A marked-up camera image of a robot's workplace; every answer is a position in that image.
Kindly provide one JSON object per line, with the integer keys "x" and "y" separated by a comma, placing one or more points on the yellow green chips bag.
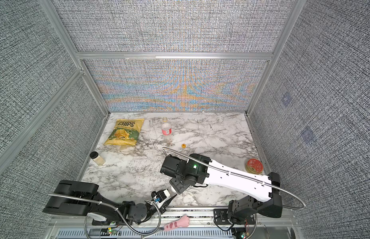
{"x": 125, "y": 132}

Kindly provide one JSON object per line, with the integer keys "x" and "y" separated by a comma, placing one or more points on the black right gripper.
{"x": 177, "y": 184}

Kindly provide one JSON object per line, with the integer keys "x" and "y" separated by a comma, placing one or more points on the pink cat paw stick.
{"x": 183, "y": 222}

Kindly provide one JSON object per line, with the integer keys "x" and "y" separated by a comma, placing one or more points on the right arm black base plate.
{"x": 226, "y": 222}

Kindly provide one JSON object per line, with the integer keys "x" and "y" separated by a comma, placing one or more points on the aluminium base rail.
{"x": 201, "y": 227}

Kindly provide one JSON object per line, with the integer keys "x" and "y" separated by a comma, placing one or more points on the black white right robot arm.
{"x": 261, "y": 193}

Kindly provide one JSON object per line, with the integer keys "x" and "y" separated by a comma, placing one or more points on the small jar black lid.
{"x": 95, "y": 156}

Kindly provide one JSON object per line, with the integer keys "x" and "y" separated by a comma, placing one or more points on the clear bottle red label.
{"x": 166, "y": 128}

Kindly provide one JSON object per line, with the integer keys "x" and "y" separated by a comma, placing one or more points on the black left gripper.
{"x": 167, "y": 202}

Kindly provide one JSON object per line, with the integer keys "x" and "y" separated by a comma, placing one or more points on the round gold tin red lid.
{"x": 254, "y": 166}

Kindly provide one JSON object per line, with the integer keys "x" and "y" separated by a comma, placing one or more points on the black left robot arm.
{"x": 74, "y": 198}

